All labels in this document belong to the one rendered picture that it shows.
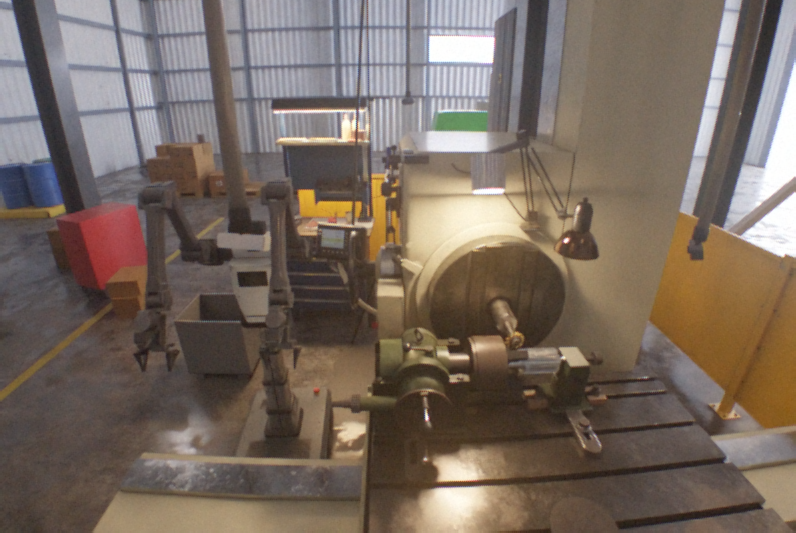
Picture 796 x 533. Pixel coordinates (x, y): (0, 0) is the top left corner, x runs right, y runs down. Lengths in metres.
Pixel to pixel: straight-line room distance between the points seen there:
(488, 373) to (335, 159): 2.71
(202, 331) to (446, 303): 2.09
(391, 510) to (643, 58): 1.72
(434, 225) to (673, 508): 1.19
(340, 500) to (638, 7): 2.09
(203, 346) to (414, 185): 2.28
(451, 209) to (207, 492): 1.43
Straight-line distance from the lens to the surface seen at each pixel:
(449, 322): 1.55
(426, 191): 1.42
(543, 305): 1.62
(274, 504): 1.69
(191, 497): 1.81
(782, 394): 3.31
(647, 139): 1.70
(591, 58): 1.55
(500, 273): 1.47
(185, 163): 9.15
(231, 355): 3.16
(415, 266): 1.48
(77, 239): 5.02
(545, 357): 1.44
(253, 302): 1.90
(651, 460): 1.59
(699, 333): 3.71
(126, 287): 4.48
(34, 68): 6.13
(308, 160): 3.66
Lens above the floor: 2.10
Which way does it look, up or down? 21 degrees down
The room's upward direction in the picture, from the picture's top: straight up
